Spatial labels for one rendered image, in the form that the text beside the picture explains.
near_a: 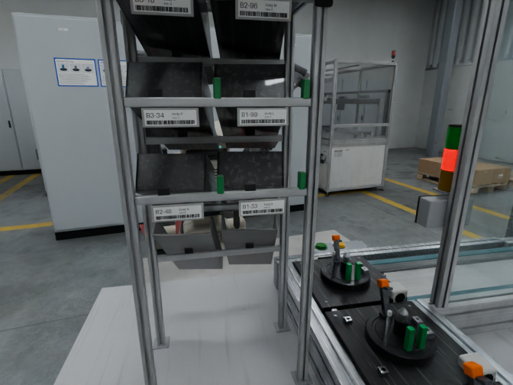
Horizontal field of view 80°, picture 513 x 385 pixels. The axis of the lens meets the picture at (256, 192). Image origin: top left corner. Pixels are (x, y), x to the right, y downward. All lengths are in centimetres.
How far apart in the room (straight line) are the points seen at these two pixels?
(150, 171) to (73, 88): 313
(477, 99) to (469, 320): 57
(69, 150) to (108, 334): 293
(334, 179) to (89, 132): 353
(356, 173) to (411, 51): 666
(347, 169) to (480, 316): 436
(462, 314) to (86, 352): 97
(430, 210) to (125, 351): 83
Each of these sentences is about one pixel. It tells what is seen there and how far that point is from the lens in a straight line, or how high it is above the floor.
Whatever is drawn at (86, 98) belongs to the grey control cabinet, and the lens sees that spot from 369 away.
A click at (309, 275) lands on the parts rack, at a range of 65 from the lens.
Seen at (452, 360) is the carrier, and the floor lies 97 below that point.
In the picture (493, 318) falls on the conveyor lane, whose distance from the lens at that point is 111.
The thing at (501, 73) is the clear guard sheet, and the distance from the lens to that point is 87.
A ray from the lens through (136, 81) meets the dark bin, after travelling 60.
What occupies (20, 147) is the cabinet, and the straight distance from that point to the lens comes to 810.
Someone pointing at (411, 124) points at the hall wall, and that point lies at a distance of 1162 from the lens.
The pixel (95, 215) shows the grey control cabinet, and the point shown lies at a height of 25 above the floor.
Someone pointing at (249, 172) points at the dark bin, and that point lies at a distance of 60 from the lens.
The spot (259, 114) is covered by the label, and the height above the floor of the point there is 144.
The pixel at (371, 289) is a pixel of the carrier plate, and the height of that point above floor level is 97.
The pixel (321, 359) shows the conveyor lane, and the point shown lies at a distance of 77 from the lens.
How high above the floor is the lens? 146
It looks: 16 degrees down
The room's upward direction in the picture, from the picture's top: straight up
